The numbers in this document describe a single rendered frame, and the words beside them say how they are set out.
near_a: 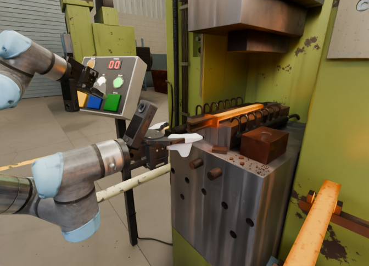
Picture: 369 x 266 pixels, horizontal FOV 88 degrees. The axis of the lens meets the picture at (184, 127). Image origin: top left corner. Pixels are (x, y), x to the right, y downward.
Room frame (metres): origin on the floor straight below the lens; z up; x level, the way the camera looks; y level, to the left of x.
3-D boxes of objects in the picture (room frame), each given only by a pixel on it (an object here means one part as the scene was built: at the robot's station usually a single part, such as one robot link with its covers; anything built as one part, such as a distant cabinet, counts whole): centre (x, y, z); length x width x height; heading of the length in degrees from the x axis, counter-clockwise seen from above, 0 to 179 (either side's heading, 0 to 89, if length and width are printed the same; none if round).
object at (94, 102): (0.88, 0.41, 1.01); 0.07 x 0.05 x 0.07; 66
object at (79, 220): (0.34, 0.24, 0.88); 0.11 x 0.08 x 0.11; 70
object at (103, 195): (0.82, 0.22, 0.62); 0.44 x 0.05 x 0.05; 131
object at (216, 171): (0.48, -0.09, 0.87); 0.04 x 0.03 x 0.03; 131
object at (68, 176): (0.33, 0.23, 0.97); 0.11 x 0.08 x 0.09; 131
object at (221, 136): (0.76, -0.23, 0.96); 0.42 x 0.20 x 0.09; 131
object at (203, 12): (0.76, -0.23, 1.32); 0.42 x 0.20 x 0.10; 131
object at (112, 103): (0.83, 0.31, 1.01); 0.07 x 0.05 x 0.07; 66
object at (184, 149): (0.45, 0.00, 0.97); 0.09 x 0.03 x 0.06; 95
